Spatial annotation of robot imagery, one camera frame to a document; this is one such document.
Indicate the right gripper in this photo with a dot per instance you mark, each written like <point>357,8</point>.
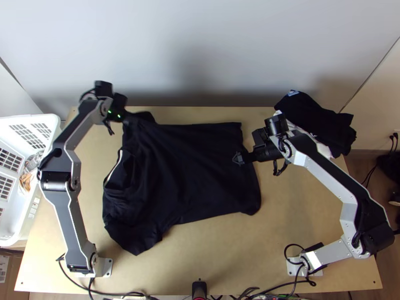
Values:
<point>264,154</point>

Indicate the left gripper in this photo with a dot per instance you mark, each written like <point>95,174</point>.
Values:
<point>127,116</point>

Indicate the black t-shirt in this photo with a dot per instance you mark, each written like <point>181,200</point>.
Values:
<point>181,175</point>

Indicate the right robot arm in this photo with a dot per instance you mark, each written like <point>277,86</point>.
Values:
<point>325,168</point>

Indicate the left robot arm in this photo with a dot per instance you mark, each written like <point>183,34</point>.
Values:
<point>70,200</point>

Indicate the pile of folded clothes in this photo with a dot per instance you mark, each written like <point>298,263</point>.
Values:
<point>322,125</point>

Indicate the white laundry basket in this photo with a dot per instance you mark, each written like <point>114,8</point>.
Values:
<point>28,134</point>

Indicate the brown cardboard box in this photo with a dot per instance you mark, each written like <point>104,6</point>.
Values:
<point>7,265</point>

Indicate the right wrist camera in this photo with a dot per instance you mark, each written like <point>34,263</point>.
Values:
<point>260,137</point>

